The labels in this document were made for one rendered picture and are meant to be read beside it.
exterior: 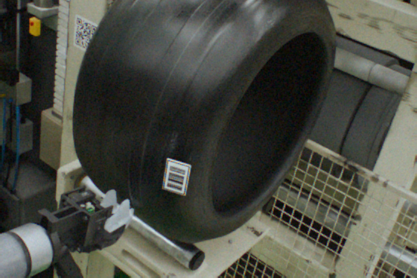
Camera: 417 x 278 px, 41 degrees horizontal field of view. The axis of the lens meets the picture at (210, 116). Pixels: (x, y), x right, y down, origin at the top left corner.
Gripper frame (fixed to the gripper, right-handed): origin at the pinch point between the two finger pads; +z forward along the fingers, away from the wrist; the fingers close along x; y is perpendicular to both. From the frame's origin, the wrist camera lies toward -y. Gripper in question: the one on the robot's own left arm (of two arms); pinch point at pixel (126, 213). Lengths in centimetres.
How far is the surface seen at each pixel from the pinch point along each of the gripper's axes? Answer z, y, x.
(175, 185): -2.4, 12.8, -10.1
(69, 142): 18.9, -8.3, 36.2
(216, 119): 2.0, 24.6, -11.6
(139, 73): -2.9, 27.8, 1.7
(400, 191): 59, 4, -34
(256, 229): 43.8, -17.4, -7.9
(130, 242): 11.1, -15.3, 5.5
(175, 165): -3.1, 16.5, -9.6
